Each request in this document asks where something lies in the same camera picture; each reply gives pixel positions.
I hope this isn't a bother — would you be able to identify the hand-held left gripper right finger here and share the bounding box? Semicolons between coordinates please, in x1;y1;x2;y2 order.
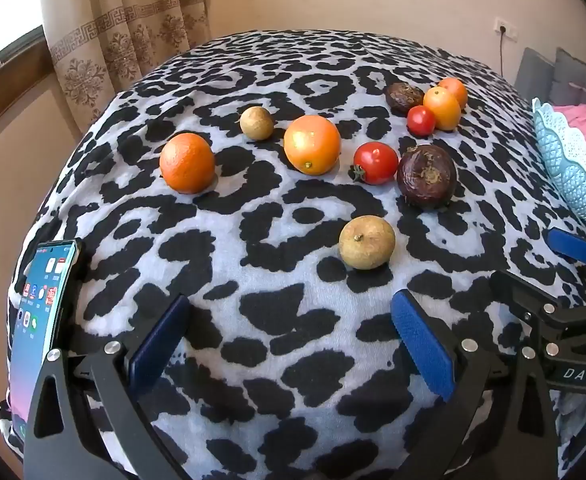
390;287;558;480

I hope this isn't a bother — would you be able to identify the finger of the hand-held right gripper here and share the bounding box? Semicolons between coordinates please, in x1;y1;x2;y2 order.
489;270;586;358
545;227;586;301

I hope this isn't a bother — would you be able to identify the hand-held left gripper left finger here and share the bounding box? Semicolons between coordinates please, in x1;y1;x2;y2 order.
25;294;191;480

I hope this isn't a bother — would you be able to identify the light blue lattice plastic basket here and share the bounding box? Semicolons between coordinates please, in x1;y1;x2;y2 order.
531;97;586;235

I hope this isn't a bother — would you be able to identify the large brown longan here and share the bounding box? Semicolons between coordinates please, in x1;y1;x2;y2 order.
338;215;396;271

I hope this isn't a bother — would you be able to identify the large purple passion fruit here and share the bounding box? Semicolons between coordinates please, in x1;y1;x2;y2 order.
396;144;458;211

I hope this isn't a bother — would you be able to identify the dimpled deep orange mandarin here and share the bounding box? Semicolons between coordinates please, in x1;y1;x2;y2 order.
159;132;217;195

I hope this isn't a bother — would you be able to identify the small orange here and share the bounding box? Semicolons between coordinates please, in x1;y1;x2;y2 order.
423;86;462;132
438;77;468;110

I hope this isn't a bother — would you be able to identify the large red tomato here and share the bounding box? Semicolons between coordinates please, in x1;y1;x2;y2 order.
349;141;400;186

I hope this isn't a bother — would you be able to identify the small red tomato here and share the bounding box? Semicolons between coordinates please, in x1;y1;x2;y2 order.
406;105;437;137

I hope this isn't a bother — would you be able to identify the small purple passion fruit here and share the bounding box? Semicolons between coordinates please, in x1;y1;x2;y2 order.
385;82;426;117

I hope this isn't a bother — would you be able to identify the large smooth yellow-orange orange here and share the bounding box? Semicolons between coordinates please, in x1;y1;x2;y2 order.
283;114;342;177

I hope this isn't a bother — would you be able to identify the small brown longan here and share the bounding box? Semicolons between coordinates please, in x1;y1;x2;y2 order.
239;106;275;141

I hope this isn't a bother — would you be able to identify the smartphone with lit screen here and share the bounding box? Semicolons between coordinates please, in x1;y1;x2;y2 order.
10;239;84;441

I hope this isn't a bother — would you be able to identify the large grey cushion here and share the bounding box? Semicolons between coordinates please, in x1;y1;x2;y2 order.
548;47;586;110

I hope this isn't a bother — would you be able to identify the grey sofa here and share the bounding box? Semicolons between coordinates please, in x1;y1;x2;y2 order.
515;47;558;107

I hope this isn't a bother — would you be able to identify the beige patterned curtain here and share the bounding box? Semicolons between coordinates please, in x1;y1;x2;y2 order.
35;0;214;136

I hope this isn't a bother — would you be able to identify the white wall socket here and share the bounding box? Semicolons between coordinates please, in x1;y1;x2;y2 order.
494;16;520;38

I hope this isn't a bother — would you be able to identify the wooden window frame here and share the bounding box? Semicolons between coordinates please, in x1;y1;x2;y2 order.
0;30;54;146

